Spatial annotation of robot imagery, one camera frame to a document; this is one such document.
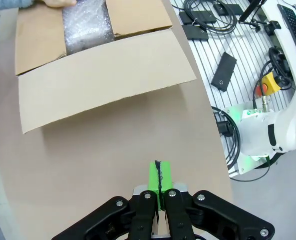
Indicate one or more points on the long black power brick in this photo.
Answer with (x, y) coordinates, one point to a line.
(224, 72)

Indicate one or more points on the person's left hand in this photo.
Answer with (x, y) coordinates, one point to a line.
(58, 2)

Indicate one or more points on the black flat box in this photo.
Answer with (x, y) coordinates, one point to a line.
(195, 32)
(231, 8)
(200, 17)

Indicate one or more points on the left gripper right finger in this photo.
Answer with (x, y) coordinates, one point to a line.
(187, 220)

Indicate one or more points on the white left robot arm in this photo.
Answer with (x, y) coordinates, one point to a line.
(288, 125)

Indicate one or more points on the black computer keyboard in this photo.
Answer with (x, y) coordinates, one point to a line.
(294, 30)

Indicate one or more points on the person's left forearm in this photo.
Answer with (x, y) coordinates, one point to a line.
(7, 3)

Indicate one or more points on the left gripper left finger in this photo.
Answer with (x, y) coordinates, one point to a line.
(127, 220)

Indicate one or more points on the clear bubble wrap bundle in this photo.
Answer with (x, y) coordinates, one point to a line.
(87, 25)

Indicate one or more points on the yellow emergency stop button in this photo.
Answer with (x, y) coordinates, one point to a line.
(270, 82)

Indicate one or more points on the white slotted mounting table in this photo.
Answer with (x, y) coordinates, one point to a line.
(238, 62)

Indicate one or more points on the brown cardboard box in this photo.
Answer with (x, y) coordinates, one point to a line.
(100, 82)

